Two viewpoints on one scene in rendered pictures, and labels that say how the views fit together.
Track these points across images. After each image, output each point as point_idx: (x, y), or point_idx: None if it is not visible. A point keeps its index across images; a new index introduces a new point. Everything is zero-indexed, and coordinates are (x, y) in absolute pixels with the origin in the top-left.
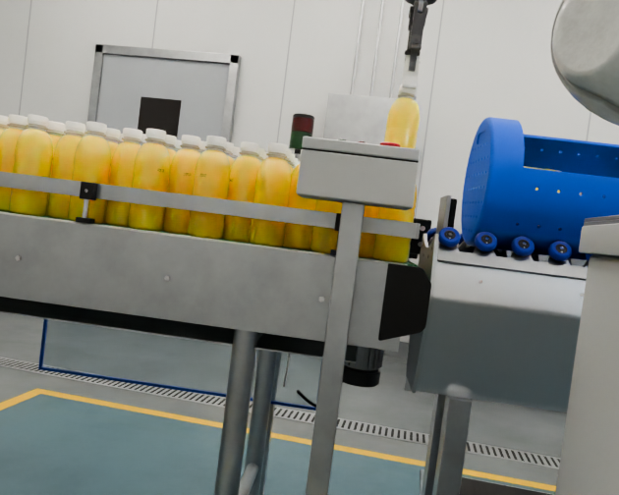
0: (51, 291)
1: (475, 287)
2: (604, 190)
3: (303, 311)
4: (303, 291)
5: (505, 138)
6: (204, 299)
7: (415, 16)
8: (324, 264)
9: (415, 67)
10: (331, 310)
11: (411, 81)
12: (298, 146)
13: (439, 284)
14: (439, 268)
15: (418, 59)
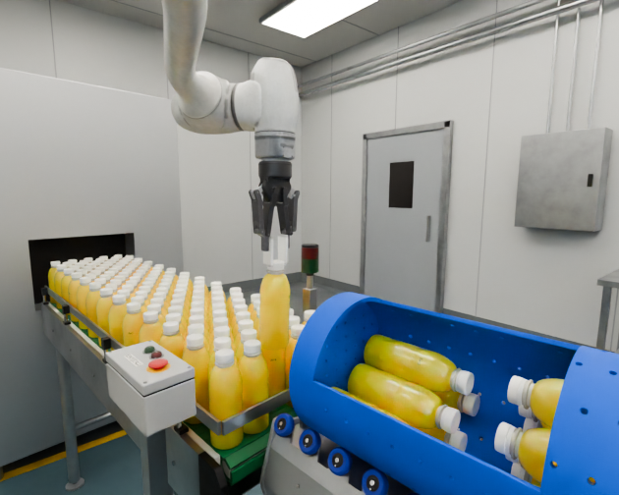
0: (102, 398)
1: (293, 489)
2: (392, 438)
3: (169, 467)
4: (167, 451)
5: (307, 340)
6: (138, 431)
7: (252, 203)
8: (173, 436)
9: (264, 248)
10: (143, 490)
11: (267, 259)
12: (303, 271)
13: (269, 472)
14: (272, 456)
15: (270, 240)
